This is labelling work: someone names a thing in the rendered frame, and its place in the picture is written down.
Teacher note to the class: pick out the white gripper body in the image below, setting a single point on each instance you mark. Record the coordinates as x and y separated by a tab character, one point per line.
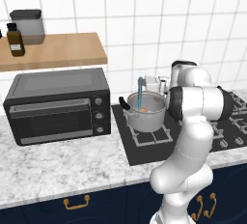
151	83

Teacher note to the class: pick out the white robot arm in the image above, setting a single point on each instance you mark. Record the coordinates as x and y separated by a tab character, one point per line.
193	128

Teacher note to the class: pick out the blue spatula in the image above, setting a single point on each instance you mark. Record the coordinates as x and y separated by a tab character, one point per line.
140	92

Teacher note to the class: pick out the orange onion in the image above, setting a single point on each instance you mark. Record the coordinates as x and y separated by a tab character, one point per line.
143	109

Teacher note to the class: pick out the grey toaster oven knob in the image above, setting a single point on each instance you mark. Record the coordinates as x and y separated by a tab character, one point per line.
100	129
99	116
98	101

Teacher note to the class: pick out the black hob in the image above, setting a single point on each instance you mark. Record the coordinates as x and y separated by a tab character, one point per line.
151	147

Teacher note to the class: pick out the black toaster oven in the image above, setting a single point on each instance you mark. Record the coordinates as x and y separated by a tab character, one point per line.
58	105

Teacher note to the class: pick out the toaster oven glass door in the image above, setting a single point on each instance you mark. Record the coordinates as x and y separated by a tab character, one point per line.
51	120

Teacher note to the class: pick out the navy cupboard door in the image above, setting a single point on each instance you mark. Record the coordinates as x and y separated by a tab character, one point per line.
230	192
141	202

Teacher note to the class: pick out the grey canister with dark lid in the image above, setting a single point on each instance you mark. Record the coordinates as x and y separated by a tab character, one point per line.
30	25

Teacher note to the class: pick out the brown bottle with black cap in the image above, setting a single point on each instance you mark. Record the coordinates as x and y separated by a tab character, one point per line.
15	41

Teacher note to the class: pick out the navy drawer front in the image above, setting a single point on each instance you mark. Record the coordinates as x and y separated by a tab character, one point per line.
41	213

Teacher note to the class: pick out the wooden wall shelf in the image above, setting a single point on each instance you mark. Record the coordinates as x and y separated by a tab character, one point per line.
54	52

